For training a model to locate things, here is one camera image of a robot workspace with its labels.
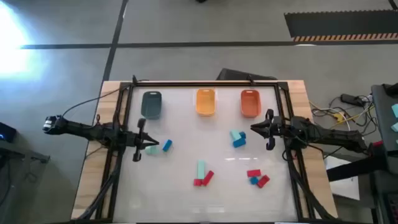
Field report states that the yellow plastic bin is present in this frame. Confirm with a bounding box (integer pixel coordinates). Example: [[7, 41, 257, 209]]
[[195, 88, 216, 117]]

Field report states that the yellow cable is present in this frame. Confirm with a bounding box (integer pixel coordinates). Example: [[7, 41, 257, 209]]
[[309, 101, 376, 124]]

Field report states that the thin black cable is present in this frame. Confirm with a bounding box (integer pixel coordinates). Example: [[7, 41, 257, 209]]
[[61, 79, 150, 119]]

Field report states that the white cable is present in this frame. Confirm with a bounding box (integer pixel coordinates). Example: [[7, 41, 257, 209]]
[[310, 107, 352, 131]]

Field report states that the black metal table frame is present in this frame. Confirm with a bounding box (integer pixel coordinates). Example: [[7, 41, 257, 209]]
[[95, 75, 331, 223]]

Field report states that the black hazard-striped floor mat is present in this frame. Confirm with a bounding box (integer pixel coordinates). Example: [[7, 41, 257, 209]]
[[284, 9, 398, 42]]

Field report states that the orange plastic bin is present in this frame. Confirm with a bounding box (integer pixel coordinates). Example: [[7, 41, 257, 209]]
[[240, 89, 262, 119]]

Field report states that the black cable bundle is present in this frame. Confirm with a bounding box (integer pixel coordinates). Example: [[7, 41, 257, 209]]
[[281, 146, 335, 222], [77, 146, 126, 220]]

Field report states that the black power adapter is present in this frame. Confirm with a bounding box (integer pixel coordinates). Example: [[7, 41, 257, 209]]
[[340, 93, 366, 107]]

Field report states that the black equipment cart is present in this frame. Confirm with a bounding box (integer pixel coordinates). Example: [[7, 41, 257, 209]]
[[326, 82, 398, 224]]

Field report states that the long mint block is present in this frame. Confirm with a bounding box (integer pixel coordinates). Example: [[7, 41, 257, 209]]
[[197, 160, 206, 180]]

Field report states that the black cable tangle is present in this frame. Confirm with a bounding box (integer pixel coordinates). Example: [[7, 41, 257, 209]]
[[328, 95, 379, 138]]

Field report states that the dark teal plastic bin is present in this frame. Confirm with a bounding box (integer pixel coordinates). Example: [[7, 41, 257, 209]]
[[141, 91, 162, 120]]

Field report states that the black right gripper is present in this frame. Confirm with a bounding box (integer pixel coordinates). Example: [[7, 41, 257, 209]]
[[250, 108, 286, 151]]

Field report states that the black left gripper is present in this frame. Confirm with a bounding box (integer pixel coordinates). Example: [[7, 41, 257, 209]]
[[123, 118, 160, 162]]

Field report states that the white paper sheet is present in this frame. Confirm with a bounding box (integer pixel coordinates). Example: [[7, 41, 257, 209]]
[[323, 154, 361, 202]]

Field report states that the black electronic device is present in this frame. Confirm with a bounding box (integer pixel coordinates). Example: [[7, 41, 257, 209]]
[[0, 121, 17, 143]]

